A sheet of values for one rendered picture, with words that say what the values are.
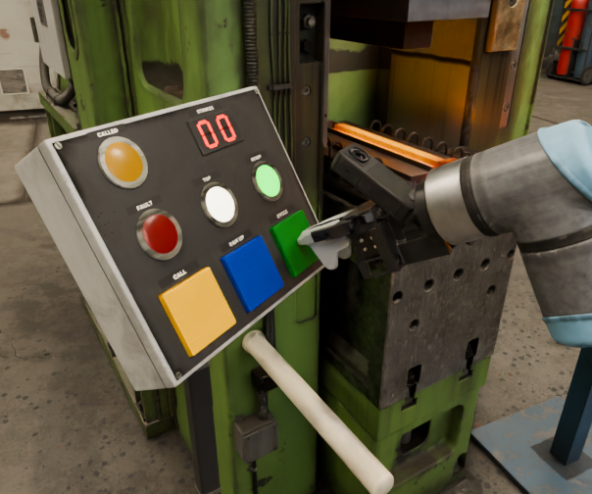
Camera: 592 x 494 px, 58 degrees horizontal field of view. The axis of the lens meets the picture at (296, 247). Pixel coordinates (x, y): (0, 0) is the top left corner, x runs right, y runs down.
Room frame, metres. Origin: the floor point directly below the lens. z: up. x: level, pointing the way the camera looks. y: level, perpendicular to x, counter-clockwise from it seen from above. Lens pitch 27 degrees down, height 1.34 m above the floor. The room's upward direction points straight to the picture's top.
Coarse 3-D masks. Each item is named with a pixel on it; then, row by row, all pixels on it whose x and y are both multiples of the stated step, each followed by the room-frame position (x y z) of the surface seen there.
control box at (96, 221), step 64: (128, 128) 0.58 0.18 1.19; (192, 128) 0.64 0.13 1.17; (256, 128) 0.73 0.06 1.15; (64, 192) 0.49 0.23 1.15; (128, 192) 0.53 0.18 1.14; (192, 192) 0.59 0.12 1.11; (256, 192) 0.67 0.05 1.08; (64, 256) 0.51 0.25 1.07; (128, 256) 0.48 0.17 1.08; (192, 256) 0.54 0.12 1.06; (128, 320) 0.46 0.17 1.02; (256, 320) 0.55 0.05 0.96
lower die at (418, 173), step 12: (336, 132) 1.29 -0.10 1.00; (372, 132) 1.30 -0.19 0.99; (336, 144) 1.21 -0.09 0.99; (348, 144) 1.21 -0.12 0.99; (360, 144) 1.21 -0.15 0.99; (372, 144) 1.17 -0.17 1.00; (408, 144) 1.20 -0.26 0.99; (324, 156) 1.16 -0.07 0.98; (372, 156) 1.12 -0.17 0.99; (384, 156) 1.12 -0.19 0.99; (396, 156) 1.10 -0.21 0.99; (408, 156) 1.09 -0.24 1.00; (444, 156) 1.11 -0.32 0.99; (324, 168) 1.16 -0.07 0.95; (396, 168) 1.04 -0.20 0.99; (408, 168) 1.04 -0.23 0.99; (420, 168) 1.04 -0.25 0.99; (432, 168) 1.02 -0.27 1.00; (408, 180) 0.99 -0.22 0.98; (420, 180) 1.00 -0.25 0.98
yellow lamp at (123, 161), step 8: (112, 144) 0.55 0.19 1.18; (120, 144) 0.56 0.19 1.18; (112, 152) 0.54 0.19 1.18; (120, 152) 0.55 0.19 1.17; (128, 152) 0.56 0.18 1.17; (136, 152) 0.57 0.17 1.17; (112, 160) 0.54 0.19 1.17; (120, 160) 0.54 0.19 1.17; (128, 160) 0.55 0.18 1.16; (136, 160) 0.56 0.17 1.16; (112, 168) 0.53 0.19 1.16; (120, 168) 0.54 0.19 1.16; (128, 168) 0.54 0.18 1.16; (136, 168) 0.55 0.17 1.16; (120, 176) 0.53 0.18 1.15; (128, 176) 0.54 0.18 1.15; (136, 176) 0.55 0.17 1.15
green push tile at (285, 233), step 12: (300, 216) 0.69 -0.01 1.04; (276, 228) 0.65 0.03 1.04; (288, 228) 0.66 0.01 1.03; (300, 228) 0.68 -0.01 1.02; (276, 240) 0.64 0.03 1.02; (288, 240) 0.65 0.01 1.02; (288, 252) 0.64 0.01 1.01; (300, 252) 0.65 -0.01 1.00; (312, 252) 0.67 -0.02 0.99; (288, 264) 0.63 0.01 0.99; (300, 264) 0.64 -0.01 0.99; (312, 264) 0.66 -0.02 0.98
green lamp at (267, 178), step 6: (264, 168) 0.70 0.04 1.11; (270, 168) 0.71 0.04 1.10; (258, 174) 0.68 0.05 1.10; (264, 174) 0.69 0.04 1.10; (270, 174) 0.70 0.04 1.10; (276, 174) 0.71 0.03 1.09; (258, 180) 0.68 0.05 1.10; (264, 180) 0.68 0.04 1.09; (270, 180) 0.69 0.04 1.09; (276, 180) 0.70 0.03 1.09; (264, 186) 0.68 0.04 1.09; (270, 186) 0.69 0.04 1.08; (276, 186) 0.70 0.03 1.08; (264, 192) 0.67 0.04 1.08; (270, 192) 0.68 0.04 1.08; (276, 192) 0.69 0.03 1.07
